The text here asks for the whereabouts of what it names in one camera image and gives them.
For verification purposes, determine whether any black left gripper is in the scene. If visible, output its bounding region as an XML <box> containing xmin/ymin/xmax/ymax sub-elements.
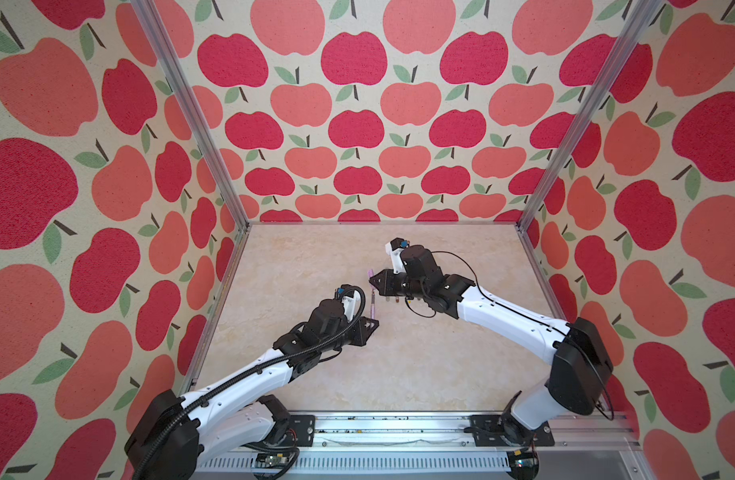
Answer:
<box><xmin>318</xmin><ymin>315</ymin><xmax>381</xmax><ymax>354</ymax></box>

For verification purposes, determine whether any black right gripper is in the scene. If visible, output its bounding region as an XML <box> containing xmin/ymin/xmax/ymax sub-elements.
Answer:
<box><xmin>366</xmin><ymin>265</ymin><xmax>427</xmax><ymax>303</ymax></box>

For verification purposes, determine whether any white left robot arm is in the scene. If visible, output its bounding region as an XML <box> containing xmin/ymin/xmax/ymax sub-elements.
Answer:
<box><xmin>125</xmin><ymin>285</ymin><xmax>379</xmax><ymax>479</ymax></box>

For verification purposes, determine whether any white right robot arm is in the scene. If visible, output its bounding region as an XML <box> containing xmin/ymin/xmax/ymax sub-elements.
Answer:
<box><xmin>369</xmin><ymin>269</ymin><xmax>613</xmax><ymax>445</ymax></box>

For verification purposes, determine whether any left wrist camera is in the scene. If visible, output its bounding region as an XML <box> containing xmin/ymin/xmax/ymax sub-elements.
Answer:
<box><xmin>335</xmin><ymin>284</ymin><xmax>367</xmax><ymax>321</ymax></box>

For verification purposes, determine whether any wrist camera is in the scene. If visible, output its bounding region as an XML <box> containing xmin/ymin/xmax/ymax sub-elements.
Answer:
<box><xmin>335</xmin><ymin>284</ymin><xmax>367</xmax><ymax>321</ymax></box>
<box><xmin>385</xmin><ymin>237</ymin><xmax>415</xmax><ymax>274</ymax></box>

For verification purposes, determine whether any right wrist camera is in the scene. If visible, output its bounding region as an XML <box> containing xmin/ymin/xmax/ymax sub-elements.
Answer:
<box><xmin>385</xmin><ymin>237</ymin><xmax>415</xmax><ymax>274</ymax></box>

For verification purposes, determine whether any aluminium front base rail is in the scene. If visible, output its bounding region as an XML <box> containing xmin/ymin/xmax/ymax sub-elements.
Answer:
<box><xmin>189</xmin><ymin>412</ymin><xmax>655</xmax><ymax>479</ymax></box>

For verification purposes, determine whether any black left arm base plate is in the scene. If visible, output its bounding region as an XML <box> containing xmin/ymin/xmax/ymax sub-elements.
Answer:
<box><xmin>278</xmin><ymin>414</ymin><xmax>317</xmax><ymax>448</ymax></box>

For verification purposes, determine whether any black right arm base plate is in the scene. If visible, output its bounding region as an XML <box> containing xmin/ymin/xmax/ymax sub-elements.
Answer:
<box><xmin>463</xmin><ymin>415</ymin><xmax>555</xmax><ymax>447</ymax></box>

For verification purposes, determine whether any aluminium left rear corner post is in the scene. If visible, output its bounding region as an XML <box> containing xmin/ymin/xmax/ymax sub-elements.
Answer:
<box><xmin>132</xmin><ymin>0</ymin><xmax>251</xmax><ymax>235</ymax></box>

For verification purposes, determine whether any aluminium corner post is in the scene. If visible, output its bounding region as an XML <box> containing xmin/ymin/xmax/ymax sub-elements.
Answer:
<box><xmin>132</xmin><ymin>0</ymin><xmax>251</xmax><ymax>235</ymax></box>
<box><xmin>517</xmin><ymin>0</ymin><xmax>665</xmax><ymax>234</ymax></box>

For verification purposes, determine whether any aluminium right rear corner post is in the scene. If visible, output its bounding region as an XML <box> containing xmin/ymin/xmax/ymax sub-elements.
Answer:
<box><xmin>517</xmin><ymin>0</ymin><xmax>665</xmax><ymax>234</ymax></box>

